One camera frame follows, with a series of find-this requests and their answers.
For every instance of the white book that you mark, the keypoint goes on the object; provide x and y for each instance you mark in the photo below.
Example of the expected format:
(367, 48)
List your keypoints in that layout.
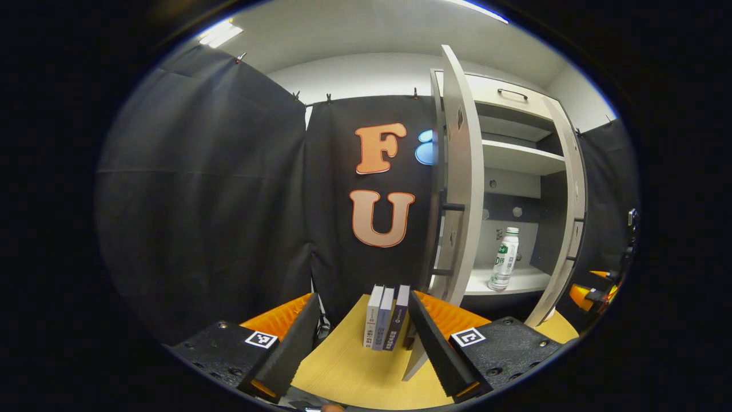
(373, 320)

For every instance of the grey-blue book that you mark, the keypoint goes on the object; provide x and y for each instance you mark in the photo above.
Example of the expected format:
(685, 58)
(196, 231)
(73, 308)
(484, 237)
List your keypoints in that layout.
(383, 323)

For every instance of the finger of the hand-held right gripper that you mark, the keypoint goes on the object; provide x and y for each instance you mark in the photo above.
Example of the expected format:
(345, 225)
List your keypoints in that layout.
(583, 297)
(603, 274)

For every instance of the white cabinet door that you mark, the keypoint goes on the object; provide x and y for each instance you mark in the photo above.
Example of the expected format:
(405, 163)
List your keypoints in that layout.
(573, 189)
(466, 171)

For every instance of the white green-labelled plastic bottle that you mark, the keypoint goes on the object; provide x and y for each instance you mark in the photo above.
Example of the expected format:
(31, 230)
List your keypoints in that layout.
(504, 263)

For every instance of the white cabinet drawer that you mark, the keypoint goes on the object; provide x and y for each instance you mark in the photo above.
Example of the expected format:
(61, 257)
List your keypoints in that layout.
(486, 94)

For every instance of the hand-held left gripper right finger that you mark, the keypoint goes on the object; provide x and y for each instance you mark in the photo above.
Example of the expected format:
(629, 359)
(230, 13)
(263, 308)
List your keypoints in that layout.
(437, 349)

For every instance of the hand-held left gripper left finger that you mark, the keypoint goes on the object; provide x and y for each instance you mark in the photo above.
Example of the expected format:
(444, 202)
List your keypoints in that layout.
(289, 349)

